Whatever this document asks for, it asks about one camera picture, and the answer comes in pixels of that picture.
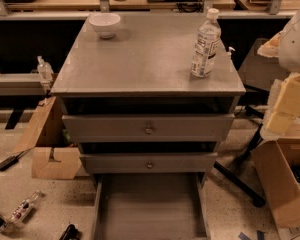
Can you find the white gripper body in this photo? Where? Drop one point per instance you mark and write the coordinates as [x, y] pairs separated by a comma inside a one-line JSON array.
[[295, 47]]

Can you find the clear plastic water bottle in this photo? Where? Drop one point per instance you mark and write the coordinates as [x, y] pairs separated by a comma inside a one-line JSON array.
[[206, 45]]

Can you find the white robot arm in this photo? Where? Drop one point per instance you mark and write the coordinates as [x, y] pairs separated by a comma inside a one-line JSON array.
[[285, 46]]

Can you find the small white pump bottle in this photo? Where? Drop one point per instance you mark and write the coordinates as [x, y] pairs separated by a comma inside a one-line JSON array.
[[231, 51]]

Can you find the grey drawer cabinet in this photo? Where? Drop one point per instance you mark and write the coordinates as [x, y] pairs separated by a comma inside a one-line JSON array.
[[145, 70]]

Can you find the grey open bottom drawer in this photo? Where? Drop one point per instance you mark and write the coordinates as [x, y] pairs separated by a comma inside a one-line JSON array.
[[162, 206]]

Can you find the grey middle drawer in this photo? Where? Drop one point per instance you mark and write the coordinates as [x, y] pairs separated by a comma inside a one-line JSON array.
[[147, 162]]

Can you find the grey top drawer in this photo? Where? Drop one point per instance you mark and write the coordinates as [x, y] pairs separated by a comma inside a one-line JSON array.
[[144, 128]]

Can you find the clear bottle on shelf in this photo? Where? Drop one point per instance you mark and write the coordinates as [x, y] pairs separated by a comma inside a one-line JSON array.
[[44, 69]]

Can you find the plastic bottle on floor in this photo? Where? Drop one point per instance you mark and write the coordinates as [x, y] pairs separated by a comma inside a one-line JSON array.
[[16, 220]]

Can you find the black folding side table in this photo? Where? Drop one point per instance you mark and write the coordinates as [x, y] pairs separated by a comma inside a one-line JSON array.
[[258, 74]]

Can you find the brown cardboard box right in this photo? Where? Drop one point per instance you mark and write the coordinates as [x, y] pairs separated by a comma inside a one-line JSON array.
[[273, 161]]

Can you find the brown cardboard box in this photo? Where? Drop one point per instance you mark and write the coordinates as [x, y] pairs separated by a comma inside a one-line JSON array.
[[273, 161], [52, 158]]

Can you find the white ceramic bowl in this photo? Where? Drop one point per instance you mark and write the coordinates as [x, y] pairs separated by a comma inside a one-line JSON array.
[[105, 24]]

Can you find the brown cardboard box left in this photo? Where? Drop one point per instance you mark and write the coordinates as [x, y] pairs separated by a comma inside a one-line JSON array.
[[52, 158]]

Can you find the black object on floor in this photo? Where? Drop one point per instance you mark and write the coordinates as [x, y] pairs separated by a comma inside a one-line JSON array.
[[70, 233]]

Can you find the grey low shelf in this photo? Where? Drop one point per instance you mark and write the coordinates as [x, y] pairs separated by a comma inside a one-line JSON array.
[[29, 84]]

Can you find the black power adapter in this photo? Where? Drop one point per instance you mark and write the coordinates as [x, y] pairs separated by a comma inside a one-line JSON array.
[[8, 162]]

